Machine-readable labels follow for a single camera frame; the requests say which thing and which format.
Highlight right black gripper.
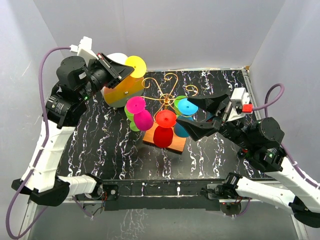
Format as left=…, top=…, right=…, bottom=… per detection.
left=175, top=90, right=254, bottom=150

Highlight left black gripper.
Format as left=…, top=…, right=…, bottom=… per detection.
left=79, top=52, right=134, bottom=102

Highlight orange wine glass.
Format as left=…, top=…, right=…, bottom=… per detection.
left=125, top=55, right=147, bottom=79

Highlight blue wine glass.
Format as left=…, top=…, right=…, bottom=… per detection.
left=173, top=98, right=199, bottom=138

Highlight red wine glass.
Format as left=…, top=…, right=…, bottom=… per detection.
left=153, top=110, right=177, bottom=148

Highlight magenta wine glass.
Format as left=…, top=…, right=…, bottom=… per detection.
left=126, top=96, right=154, bottom=131

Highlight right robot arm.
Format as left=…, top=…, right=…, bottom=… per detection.
left=176, top=93, right=320, bottom=228

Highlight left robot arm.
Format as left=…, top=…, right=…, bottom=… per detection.
left=11, top=53, right=135, bottom=207

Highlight light green wine glass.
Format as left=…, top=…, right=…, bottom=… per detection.
left=124, top=106, right=140, bottom=132

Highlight round mini drawer cabinet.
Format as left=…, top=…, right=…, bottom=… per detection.
left=101, top=53, right=144, bottom=108

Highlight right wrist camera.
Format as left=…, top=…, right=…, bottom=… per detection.
left=227, top=87, right=253, bottom=122

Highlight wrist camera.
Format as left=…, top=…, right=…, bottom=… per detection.
left=227, top=87, right=253, bottom=122
left=69, top=36, right=98, bottom=62

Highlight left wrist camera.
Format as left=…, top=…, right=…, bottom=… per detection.
left=69, top=36, right=98, bottom=62

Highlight gold wire glass rack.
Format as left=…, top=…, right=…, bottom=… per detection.
left=142, top=72, right=187, bottom=154

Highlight black table front bracket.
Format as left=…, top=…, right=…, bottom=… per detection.
left=79, top=174, right=248, bottom=212

